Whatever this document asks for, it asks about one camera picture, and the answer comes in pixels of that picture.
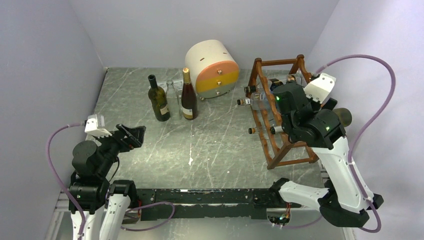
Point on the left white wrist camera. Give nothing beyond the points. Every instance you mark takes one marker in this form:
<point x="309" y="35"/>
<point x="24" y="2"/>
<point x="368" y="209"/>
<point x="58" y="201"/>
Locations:
<point x="95" y="126"/>

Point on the dark green wine bottle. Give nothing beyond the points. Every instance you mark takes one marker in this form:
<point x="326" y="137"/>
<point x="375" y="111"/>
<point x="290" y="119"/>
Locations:
<point x="158" y="99"/>

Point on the gold-foil dark wine bottle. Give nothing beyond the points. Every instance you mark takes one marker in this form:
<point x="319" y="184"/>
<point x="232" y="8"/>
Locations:
<point x="189" y="105"/>

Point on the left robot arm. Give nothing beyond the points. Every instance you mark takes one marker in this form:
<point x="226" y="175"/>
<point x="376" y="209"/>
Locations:
<point x="98" y="206"/>

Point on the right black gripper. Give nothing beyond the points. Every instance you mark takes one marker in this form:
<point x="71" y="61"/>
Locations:
<point x="314" y="106"/>

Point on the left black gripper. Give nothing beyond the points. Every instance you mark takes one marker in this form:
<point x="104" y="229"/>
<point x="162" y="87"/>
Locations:
<point x="135" y="134"/>

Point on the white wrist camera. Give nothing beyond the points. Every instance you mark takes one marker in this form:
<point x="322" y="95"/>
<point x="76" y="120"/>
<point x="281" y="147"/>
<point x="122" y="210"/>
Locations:
<point x="319" y="88"/>
<point x="95" y="126"/>

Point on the green wine bottle tan label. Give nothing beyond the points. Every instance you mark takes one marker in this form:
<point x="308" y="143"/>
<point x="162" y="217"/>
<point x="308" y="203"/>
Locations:
<point x="344" y="115"/>

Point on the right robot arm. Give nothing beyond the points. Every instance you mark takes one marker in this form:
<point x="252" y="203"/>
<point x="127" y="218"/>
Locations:
<point x="346" y="199"/>

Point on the clear square glass bottle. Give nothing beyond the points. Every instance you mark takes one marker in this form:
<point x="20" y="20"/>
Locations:
<point x="173" y="100"/>

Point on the round cream drawer cabinet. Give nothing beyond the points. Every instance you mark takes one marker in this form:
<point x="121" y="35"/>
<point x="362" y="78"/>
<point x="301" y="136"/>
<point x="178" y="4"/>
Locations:
<point x="213" y="71"/>

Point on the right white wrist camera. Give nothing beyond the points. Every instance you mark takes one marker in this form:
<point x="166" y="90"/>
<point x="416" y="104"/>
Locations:
<point x="319" y="88"/>

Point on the wooden wine rack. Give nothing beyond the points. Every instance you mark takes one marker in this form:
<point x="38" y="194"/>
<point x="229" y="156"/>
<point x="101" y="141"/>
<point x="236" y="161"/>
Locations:
<point x="277" y="146"/>

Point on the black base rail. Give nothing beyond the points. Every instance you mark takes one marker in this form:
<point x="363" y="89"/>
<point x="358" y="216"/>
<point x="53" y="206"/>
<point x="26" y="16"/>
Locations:
<point x="161" y="203"/>

